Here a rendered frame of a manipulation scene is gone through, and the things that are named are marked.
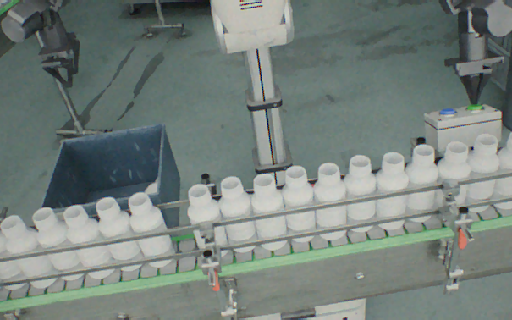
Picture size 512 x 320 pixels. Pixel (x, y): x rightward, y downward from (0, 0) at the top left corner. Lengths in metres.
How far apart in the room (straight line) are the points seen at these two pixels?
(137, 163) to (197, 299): 0.66
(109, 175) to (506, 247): 1.14
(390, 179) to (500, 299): 1.35
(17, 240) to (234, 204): 0.40
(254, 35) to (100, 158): 0.61
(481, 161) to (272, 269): 0.45
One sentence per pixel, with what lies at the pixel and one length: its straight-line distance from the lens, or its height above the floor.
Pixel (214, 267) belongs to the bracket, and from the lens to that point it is 0.88.
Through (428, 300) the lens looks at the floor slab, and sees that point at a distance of 2.15.
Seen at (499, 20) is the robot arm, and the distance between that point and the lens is 1.04.
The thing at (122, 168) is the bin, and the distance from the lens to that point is 1.60.
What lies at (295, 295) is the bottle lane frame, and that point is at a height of 0.87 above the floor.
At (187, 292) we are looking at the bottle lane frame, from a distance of 1.03.
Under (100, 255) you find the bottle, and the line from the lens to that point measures 1.00.
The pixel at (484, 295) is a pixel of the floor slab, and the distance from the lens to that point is 2.20.
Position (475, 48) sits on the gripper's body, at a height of 1.25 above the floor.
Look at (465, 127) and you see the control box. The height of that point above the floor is 1.10.
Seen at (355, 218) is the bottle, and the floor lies 1.04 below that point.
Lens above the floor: 1.75
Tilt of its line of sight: 39 degrees down
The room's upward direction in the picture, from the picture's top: 10 degrees counter-clockwise
